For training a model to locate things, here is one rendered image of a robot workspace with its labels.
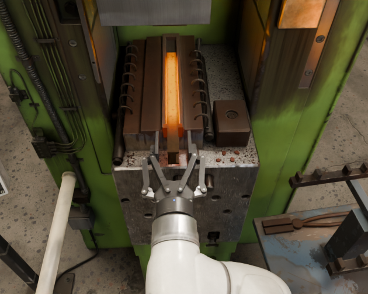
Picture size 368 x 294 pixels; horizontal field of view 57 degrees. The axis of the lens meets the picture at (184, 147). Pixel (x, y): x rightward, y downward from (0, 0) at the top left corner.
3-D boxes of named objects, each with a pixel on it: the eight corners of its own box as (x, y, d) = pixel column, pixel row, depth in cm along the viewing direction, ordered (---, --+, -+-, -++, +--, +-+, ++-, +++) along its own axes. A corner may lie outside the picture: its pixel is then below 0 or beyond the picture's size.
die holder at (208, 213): (239, 241, 120) (261, 165, 86) (131, 245, 119) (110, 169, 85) (222, 127, 157) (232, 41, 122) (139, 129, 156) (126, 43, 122)
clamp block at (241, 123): (247, 147, 90) (252, 130, 85) (215, 148, 90) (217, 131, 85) (241, 115, 98) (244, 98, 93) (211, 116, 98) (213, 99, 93)
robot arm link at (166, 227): (198, 258, 67) (197, 230, 71) (200, 238, 60) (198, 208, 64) (152, 260, 67) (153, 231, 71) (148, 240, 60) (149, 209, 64)
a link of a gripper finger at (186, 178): (175, 189, 69) (181, 191, 69) (193, 150, 76) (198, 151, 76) (176, 200, 72) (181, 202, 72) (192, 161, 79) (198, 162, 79)
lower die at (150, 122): (202, 148, 90) (203, 126, 83) (125, 150, 89) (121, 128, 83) (193, 55, 117) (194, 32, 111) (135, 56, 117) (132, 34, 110)
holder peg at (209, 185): (214, 192, 88) (214, 186, 86) (203, 192, 88) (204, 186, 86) (212, 179, 90) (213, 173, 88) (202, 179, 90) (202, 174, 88)
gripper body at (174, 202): (154, 231, 70) (155, 192, 76) (195, 230, 70) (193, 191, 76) (151, 213, 64) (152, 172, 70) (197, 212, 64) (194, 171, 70)
